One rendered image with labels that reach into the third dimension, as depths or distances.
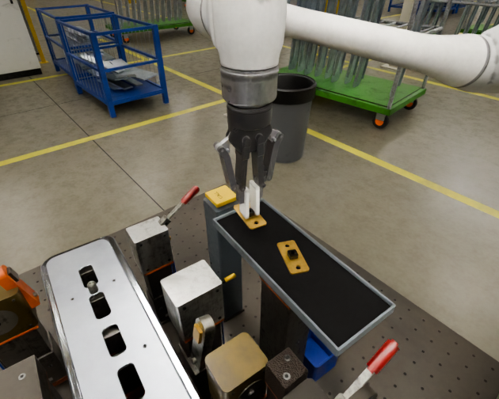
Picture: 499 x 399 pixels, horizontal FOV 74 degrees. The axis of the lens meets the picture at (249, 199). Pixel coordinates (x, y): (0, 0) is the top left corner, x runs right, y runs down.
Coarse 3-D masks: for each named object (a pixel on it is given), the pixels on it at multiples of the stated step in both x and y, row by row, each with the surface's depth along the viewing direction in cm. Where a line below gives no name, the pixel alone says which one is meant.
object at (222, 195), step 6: (222, 186) 84; (210, 192) 82; (216, 192) 82; (222, 192) 82; (228, 192) 82; (210, 198) 80; (216, 198) 80; (222, 198) 80; (228, 198) 80; (234, 198) 80; (216, 204) 78; (222, 204) 79
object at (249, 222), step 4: (236, 208) 70; (240, 212) 69; (252, 212) 68; (240, 216) 69; (252, 216) 68; (256, 216) 68; (260, 216) 68; (244, 220) 67; (248, 220) 67; (252, 220) 67; (256, 220) 67; (260, 220) 67; (264, 220) 67; (248, 224) 66; (252, 224) 66; (256, 224) 66; (260, 224) 66; (264, 224) 66; (252, 228) 65
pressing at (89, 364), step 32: (64, 256) 86; (96, 256) 86; (64, 288) 78; (128, 288) 78; (64, 320) 71; (96, 320) 71; (128, 320) 71; (64, 352) 66; (96, 352) 66; (128, 352) 66; (160, 352) 66; (96, 384) 61; (160, 384) 61; (192, 384) 61
